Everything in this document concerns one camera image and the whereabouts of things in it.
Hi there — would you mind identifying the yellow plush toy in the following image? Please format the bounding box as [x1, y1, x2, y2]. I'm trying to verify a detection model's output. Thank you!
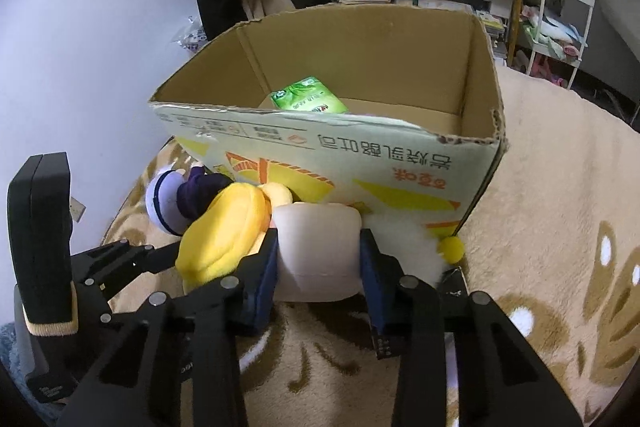
[175, 182, 293, 293]

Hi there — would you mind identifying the white rolling cart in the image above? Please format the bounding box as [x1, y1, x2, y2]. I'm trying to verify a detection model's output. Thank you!
[521, 0, 596, 90]

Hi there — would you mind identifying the purple-haired plush doll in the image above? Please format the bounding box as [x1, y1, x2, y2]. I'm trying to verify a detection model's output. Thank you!
[144, 166, 233, 236]

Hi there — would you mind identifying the cardboard box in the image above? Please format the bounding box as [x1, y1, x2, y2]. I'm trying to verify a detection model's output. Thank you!
[150, 4, 506, 237]

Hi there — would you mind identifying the green tissue pack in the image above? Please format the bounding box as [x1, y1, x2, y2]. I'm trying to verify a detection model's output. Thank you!
[270, 77, 348, 114]

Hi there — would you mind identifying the wall socket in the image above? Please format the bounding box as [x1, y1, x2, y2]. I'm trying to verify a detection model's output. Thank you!
[70, 197, 86, 223]

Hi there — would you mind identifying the pink swirl roll plush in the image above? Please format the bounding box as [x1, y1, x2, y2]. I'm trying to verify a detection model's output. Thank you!
[271, 202, 451, 303]

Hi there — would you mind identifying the black tissue pack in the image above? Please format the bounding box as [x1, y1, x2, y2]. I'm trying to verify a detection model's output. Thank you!
[437, 267, 469, 298]

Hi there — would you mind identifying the plastic bag of plush toys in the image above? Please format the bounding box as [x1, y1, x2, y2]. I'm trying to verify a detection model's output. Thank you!
[172, 16, 208, 54]

